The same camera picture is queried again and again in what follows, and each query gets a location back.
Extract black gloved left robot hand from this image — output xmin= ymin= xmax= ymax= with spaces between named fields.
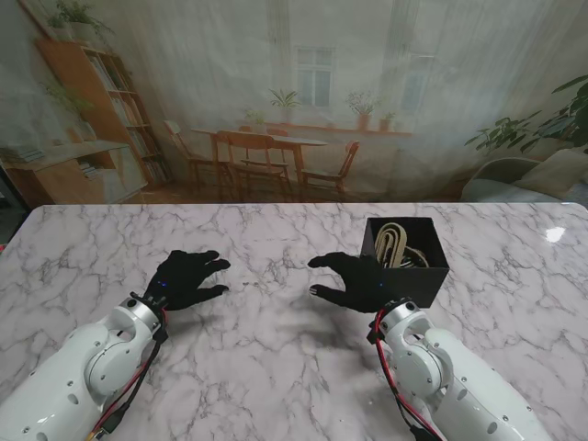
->
xmin=145 ymin=249 xmax=232 ymax=312

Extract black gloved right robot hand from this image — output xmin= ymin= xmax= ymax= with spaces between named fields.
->
xmin=306 ymin=251 xmax=401 ymax=316

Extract black belt storage box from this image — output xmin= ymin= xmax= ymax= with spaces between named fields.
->
xmin=357 ymin=216 xmax=449 ymax=310

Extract dark brown woven belt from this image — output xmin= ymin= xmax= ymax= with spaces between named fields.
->
xmin=403 ymin=247 xmax=432 ymax=269

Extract black panel beside backdrop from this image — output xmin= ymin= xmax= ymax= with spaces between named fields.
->
xmin=0 ymin=163 xmax=33 ymax=254

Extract red black right arm cables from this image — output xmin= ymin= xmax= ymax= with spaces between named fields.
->
xmin=367 ymin=308 xmax=449 ymax=441

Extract red black arm cables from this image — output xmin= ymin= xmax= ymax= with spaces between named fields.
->
xmin=367 ymin=308 xmax=449 ymax=441
xmin=86 ymin=310 xmax=170 ymax=441

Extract red black left arm cables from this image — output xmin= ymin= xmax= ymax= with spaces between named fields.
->
xmin=86 ymin=310 xmax=170 ymax=441

